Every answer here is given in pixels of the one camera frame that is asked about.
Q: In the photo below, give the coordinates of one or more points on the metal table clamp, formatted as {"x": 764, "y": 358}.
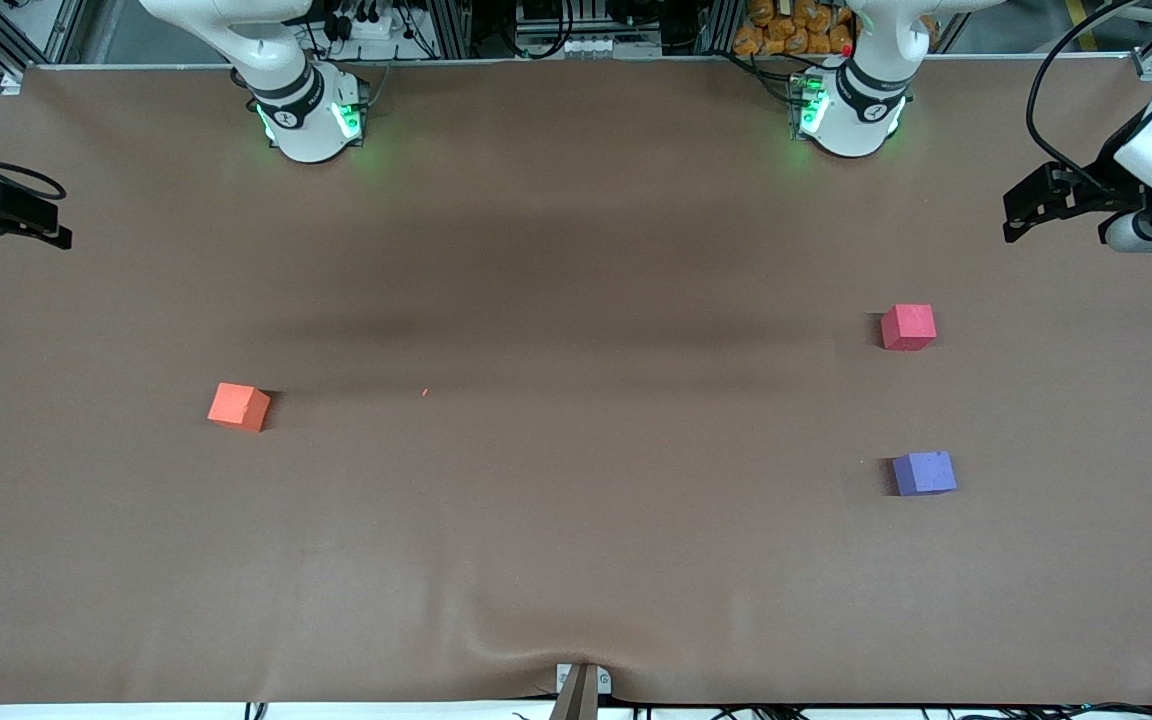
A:
{"x": 580, "y": 688}

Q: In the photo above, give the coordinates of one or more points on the red foam block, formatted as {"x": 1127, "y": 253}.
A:
{"x": 908, "y": 327}

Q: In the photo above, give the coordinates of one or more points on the purple foam block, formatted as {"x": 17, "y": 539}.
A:
{"x": 924, "y": 473}

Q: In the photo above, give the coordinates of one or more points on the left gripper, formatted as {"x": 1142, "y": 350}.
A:
{"x": 1104, "y": 183}

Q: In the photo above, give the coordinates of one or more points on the orange foam block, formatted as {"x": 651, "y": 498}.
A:
{"x": 238, "y": 407}

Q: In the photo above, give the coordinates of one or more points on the brown table mat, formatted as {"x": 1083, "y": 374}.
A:
{"x": 576, "y": 520}

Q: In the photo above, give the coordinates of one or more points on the pile of orange objects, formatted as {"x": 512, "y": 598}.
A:
{"x": 786, "y": 30}

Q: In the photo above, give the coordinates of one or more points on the white power strip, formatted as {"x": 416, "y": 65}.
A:
{"x": 364, "y": 26}

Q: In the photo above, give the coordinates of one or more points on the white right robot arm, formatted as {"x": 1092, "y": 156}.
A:
{"x": 296, "y": 100}

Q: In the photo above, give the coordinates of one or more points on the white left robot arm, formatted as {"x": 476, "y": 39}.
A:
{"x": 861, "y": 110}

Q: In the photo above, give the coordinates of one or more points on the white connector block row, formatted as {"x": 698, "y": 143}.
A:
{"x": 591, "y": 46}

